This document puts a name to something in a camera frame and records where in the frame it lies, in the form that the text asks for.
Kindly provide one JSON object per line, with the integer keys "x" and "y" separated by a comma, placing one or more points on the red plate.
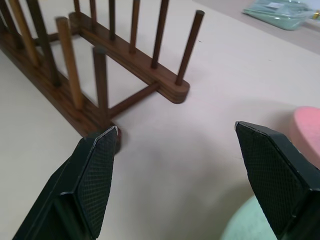
{"x": 308, "y": 130}

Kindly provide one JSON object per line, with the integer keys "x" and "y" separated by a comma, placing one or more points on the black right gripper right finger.
{"x": 272, "y": 175}

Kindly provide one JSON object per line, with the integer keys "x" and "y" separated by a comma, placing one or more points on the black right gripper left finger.
{"x": 95, "y": 180}

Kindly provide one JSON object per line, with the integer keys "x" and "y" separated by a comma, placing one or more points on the wooden dish rack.
{"x": 85, "y": 60}

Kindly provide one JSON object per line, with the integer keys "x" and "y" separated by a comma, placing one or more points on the green plate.
{"x": 243, "y": 221}

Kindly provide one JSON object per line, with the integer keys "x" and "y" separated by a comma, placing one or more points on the pale green plastic-wrapped package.
{"x": 282, "y": 12}

